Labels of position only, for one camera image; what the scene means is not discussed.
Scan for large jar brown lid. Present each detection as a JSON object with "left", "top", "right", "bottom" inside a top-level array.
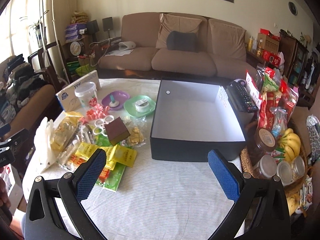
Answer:
[{"left": 247, "top": 128, "right": 277, "bottom": 165}]

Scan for yellow topped clear bag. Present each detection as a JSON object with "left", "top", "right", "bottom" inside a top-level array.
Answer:
[{"left": 56, "top": 111, "right": 85, "bottom": 153}]

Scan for green plastic plate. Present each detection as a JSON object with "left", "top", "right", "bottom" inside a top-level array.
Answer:
[{"left": 123, "top": 95, "right": 157, "bottom": 117}]

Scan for white curved device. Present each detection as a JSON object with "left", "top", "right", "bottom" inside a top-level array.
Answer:
[{"left": 118, "top": 41, "right": 137, "bottom": 52}]

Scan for pile of clothes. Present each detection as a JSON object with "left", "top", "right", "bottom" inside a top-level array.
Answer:
[{"left": 0, "top": 55, "right": 48, "bottom": 111}]

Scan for white coat stand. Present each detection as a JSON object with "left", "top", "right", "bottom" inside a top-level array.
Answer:
[{"left": 36, "top": 0, "right": 69, "bottom": 85}]

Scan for patterned cloth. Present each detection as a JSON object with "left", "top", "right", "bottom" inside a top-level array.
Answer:
[{"left": 306, "top": 115, "right": 320, "bottom": 161}]

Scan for clear red snack bag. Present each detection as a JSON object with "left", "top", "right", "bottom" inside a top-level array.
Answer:
[{"left": 279, "top": 80, "right": 299, "bottom": 121}]

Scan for clear bag of yellow biscuits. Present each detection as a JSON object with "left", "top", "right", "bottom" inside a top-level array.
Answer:
[{"left": 124, "top": 117, "right": 147, "bottom": 147}]

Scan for small teal white gadget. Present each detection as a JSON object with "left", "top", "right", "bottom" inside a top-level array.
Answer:
[{"left": 108, "top": 94, "right": 121, "bottom": 108}]

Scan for brown armchair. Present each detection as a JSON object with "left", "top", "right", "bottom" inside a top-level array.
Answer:
[{"left": 0, "top": 84, "right": 60, "bottom": 140}]

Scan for round cookie tin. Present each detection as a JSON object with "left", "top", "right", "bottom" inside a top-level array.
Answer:
[{"left": 69, "top": 41, "right": 84, "bottom": 57}]

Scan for white plastic bag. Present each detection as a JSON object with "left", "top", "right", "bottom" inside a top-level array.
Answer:
[{"left": 34, "top": 117, "right": 63, "bottom": 173}]

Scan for black lumbar cushion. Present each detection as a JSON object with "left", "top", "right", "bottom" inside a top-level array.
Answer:
[{"left": 167, "top": 31, "right": 198, "bottom": 53}]

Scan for clear jar grey lid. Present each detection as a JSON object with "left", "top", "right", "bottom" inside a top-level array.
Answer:
[
  {"left": 254, "top": 154, "right": 278, "bottom": 179},
  {"left": 276, "top": 160, "right": 293, "bottom": 183},
  {"left": 291, "top": 156, "right": 306, "bottom": 179}
]

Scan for black storage box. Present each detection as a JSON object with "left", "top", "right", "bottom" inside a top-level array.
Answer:
[{"left": 149, "top": 77, "right": 247, "bottom": 161}]

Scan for bunch of bananas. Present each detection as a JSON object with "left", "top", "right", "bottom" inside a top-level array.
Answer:
[{"left": 277, "top": 128, "right": 302, "bottom": 163}]

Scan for tan fabric sofa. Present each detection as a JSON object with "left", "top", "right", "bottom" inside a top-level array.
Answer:
[{"left": 96, "top": 12, "right": 259, "bottom": 79}]

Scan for black speaker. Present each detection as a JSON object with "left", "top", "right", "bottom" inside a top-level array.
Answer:
[
  {"left": 86, "top": 20, "right": 99, "bottom": 34},
  {"left": 102, "top": 17, "right": 113, "bottom": 32}
]

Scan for white plastic ring holder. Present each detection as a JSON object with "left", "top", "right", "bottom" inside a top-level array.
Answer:
[{"left": 92, "top": 115, "right": 115, "bottom": 137}]

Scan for green snack bag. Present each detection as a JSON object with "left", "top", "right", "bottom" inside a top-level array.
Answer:
[{"left": 262, "top": 72, "right": 281, "bottom": 93}]

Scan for dark wooden chair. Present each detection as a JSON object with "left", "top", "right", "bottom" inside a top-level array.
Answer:
[{"left": 27, "top": 40, "right": 68, "bottom": 85}]

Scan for tan sofa pillow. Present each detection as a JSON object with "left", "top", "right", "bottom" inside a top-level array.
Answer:
[{"left": 156, "top": 14, "right": 202, "bottom": 49}]

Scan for loose yellow bananas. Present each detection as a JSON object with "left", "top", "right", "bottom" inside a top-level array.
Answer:
[{"left": 287, "top": 192, "right": 303, "bottom": 216}]

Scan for large green packet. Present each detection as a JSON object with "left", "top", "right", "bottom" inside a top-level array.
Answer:
[{"left": 96, "top": 164, "right": 125, "bottom": 191}]

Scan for potted plant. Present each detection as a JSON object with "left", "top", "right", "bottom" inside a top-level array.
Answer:
[{"left": 20, "top": 10, "right": 50, "bottom": 48}]

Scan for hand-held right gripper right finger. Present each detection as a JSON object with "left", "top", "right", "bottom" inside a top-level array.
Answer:
[{"left": 207, "top": 149, "right": 292, "bottom": 240}]

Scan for red orange packet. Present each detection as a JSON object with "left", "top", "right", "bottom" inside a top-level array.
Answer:
[{"left": 59, "top": 154, "right": 85, "bottom": 173}]

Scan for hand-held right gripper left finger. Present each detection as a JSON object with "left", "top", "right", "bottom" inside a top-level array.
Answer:
[{"left": 24, "top": 148, "right": 108, "bottom": 240}]

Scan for red patterned snack bag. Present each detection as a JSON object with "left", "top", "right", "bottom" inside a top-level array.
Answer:
[{"left": 258, "top": 91, "right": 281, "bottom": 131}]

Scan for clear bag with blue item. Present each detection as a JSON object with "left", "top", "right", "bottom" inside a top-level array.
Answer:
[{"left": 271, "top": 107, "right": 288, "bottom": 138}]

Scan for purple plastic plate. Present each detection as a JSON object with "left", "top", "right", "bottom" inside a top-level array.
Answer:
[{"left": 101, "top": 91, "right": 131, "bottom": 111}]

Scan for red gift box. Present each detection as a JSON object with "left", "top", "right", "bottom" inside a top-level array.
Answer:
[{"left": 262, "top": 50, "right": 282, "bottom": 67}]

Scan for green shopping bag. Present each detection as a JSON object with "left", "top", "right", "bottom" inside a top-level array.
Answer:
[{"left": 75, "top": 64, "right": 98, "bottom": 77}]

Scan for stack of purple tissue packs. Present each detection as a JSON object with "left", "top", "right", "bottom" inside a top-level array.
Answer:
[{"left": 64, "top": 22, "right": 87, "bottom": 43}]

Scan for cardboard glove box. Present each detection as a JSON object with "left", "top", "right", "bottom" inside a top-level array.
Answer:
[{"left": 55, "top": 72, "right": 101, "bottom": 112}]

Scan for red plastic clips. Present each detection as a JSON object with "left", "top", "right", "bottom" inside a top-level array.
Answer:
[{"left": 86, "top": 104, "right": 112, "bottom": 121}]

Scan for dark wooden cabinet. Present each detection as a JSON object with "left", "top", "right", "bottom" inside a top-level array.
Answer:
[{"left": 279, "top": 30, "right": 309, "bottom": 86}]

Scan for small green packet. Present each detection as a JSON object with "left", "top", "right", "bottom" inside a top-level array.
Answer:
[{"left": 95, "top": 132, "right": 110, "bottom": 147}]

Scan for brown sponge block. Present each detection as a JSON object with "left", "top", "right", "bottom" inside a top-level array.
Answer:
[{"left": 104, "top": 118, "right": 131, "bottom": 146}]

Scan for black remote control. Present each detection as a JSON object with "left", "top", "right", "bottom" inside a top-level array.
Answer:
[{"left": 226, "top": 81, "right": 258, "bottom": 113}]

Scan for brown cardboard box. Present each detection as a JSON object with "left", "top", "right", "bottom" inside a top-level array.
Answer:
[{"left": 257, "top": 32, "right": 280, "bottom": 55}]

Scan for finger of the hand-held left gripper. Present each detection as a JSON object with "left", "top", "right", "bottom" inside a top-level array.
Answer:
[
  {"left": 4, "top": 128, "right": 29, "bottom": 144},
  {"left": 0, "top": 123, "right": 12, "bottom": 137}
]

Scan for wicker basket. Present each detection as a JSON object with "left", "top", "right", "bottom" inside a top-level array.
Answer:
[{"left": 240, "top": 120, "right": 313, "bottom": 198}]

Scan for yellow sachet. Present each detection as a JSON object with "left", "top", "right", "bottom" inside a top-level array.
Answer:
[
  {"left": 75, "top": 142, "right": 99, "bottom": 167},
  {"left": 103, "top": 146, "right": 118, "bottom": 170},
  {"left": 114, "top": 146, "right": 137, "bottom": 168}
]

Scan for red white snack bag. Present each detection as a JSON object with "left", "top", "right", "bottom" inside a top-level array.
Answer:
[{"left": 245, "top": 70, "right": 263, "bottom": 105}]

